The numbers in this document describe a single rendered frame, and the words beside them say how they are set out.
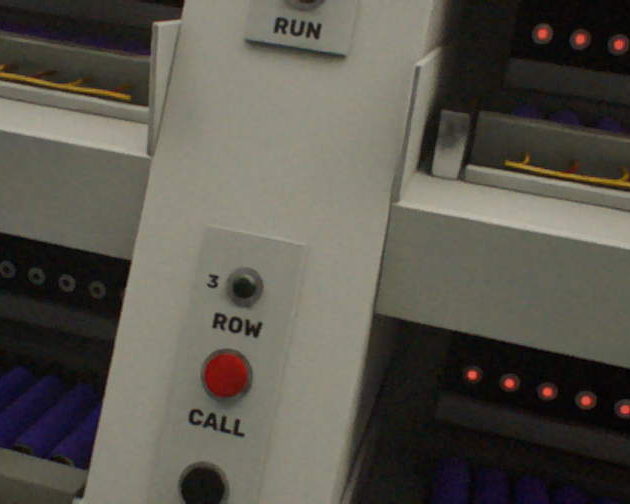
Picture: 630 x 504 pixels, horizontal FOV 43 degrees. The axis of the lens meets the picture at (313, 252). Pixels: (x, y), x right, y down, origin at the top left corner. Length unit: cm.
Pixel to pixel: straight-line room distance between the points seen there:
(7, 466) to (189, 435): 12
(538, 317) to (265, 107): 13
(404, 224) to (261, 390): 8
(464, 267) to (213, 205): 10
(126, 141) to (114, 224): 3
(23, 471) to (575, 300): 26
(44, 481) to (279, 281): 16
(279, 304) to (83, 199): 9
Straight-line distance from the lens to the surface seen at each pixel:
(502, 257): 30
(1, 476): 40
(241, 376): 30
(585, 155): 37
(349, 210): 30
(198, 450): 31
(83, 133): 35
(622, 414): 47
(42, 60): 42
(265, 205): 30
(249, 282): 30
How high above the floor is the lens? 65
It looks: level
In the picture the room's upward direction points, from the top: 12 degrees clockwise
